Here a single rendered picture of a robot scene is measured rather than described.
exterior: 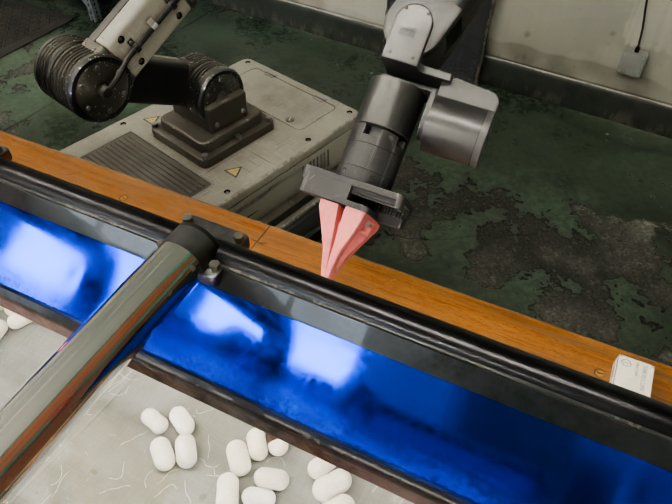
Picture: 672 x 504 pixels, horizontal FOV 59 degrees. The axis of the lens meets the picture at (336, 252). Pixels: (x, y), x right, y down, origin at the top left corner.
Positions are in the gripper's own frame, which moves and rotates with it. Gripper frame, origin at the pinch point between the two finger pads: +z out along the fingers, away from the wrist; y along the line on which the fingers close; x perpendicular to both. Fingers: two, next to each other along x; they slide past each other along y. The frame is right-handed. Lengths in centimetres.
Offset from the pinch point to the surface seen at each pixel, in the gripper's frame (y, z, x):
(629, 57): 23, -105, 162
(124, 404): -15.7, 20.3, -0.4
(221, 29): -152, -86, 184
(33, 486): -17.6, 28.5, -7.1
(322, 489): 7.3, 18.3, -1.8
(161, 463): -7.4, 22.1, -4.2
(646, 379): 31.3, -1.4, 11.0
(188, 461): -5.3, 21.2, -3.3
